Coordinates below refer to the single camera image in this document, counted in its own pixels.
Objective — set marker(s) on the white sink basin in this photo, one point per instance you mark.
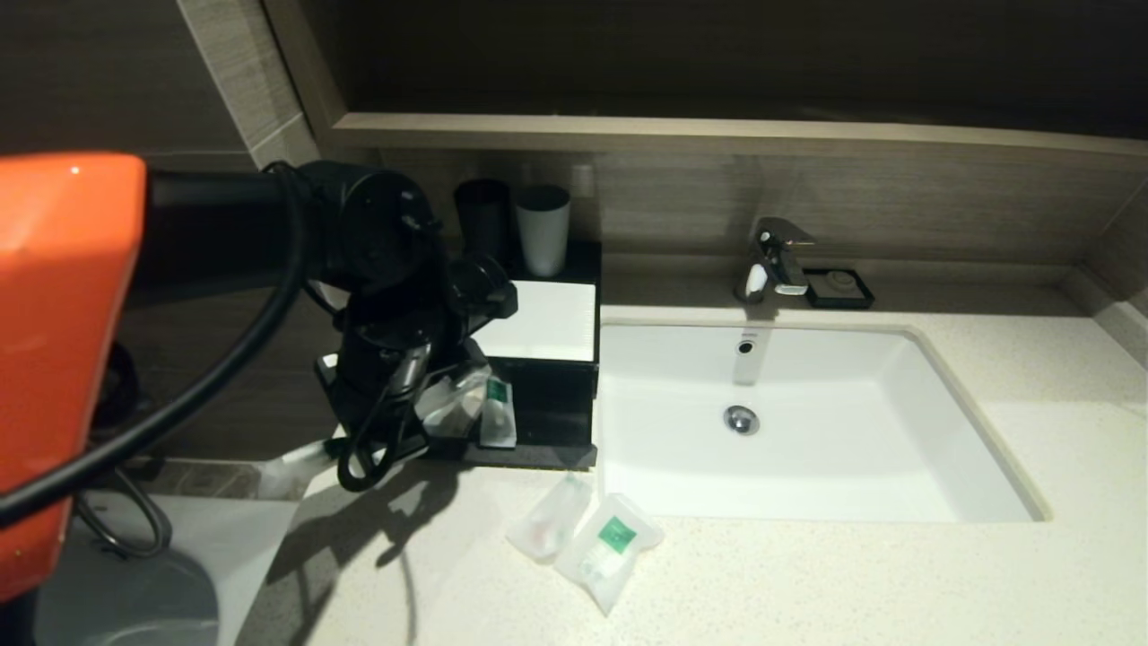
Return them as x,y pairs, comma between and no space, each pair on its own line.
852,449

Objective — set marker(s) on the long toothbrush packet green label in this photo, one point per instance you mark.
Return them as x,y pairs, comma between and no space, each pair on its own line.
453,404

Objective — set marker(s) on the black amenity box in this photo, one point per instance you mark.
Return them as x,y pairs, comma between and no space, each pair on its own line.
587,265

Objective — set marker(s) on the chrome sink drain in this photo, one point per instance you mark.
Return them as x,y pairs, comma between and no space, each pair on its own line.
742,421

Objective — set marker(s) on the chrome faucet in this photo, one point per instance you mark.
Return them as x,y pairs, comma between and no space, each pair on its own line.
776,254

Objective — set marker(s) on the boxed amenity green label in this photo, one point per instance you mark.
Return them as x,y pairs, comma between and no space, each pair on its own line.
498,417

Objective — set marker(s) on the black soap dish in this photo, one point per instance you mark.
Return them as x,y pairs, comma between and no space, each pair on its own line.
839,288

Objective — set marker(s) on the small translucent packet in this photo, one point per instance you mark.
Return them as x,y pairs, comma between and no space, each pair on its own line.
549,520

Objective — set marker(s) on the clear packet green label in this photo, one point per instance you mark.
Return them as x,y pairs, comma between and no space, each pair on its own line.
612,543

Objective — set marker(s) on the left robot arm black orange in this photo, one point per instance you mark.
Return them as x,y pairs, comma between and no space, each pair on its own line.
377,233

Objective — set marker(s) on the grey cup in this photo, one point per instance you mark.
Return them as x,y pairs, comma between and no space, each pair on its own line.
543,231

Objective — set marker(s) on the grey toilet lid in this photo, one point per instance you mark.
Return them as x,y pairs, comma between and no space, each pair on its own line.
134,601

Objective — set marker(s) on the wooden wall ledge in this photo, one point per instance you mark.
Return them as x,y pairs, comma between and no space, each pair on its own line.
717,135

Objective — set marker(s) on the black cup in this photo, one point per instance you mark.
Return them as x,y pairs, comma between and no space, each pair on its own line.
484,222

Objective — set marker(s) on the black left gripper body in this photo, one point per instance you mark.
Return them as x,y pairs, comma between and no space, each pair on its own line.
368,404

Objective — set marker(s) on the white ribbed pad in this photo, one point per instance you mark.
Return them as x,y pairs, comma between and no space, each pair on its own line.
552,318

